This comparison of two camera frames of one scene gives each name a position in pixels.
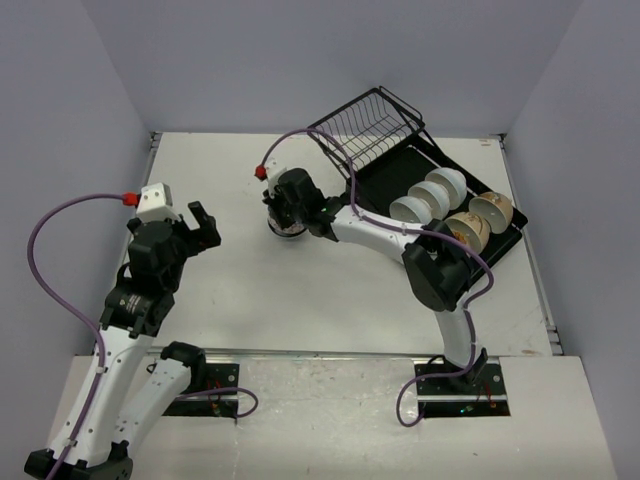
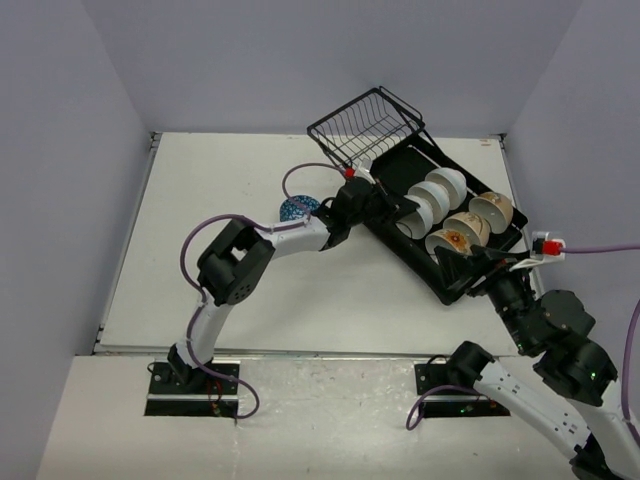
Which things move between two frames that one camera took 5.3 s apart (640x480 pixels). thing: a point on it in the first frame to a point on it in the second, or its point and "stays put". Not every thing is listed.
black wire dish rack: x=394 y=169 stays put
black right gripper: x=275 y=201 to x=455 y=266
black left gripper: x=203 y=237 to x=393 y=207
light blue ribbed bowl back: x=454 y=182 stays put
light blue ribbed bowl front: x=411 y=209 stays put
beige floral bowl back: x=495 y=207 stays put
